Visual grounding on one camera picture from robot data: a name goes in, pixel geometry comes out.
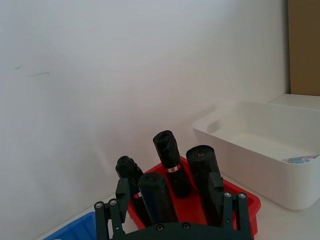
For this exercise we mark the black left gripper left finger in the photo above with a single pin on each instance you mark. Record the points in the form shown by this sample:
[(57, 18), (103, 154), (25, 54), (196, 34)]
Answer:
[(122, 200)]

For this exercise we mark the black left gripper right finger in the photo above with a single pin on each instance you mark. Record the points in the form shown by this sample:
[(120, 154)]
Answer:
[(215, 197)]

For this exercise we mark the thick black bag roll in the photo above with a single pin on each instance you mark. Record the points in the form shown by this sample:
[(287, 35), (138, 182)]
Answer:
[(200, 172)]

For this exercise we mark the red plastic tray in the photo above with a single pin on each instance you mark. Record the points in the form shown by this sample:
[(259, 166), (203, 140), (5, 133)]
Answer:
[(187, 210)]

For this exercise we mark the thin black bag roll, red label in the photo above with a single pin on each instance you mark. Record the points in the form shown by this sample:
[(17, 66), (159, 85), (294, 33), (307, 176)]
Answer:
[(130, 170)]

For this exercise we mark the white plastic bin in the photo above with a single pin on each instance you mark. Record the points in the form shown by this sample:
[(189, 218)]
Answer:
[(250, 160)]

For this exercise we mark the blue plastic tray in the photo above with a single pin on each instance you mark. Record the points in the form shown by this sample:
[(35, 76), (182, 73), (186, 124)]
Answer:
[(75, 228)]

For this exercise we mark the black bag roll, white-red band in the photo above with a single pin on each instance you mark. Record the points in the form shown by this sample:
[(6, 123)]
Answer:
[(172, 160)]

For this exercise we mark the blue and white packet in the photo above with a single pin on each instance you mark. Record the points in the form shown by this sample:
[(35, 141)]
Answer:
[(300, 160)]

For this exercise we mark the brown board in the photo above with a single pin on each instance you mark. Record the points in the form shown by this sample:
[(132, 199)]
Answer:
[(305, 47)]

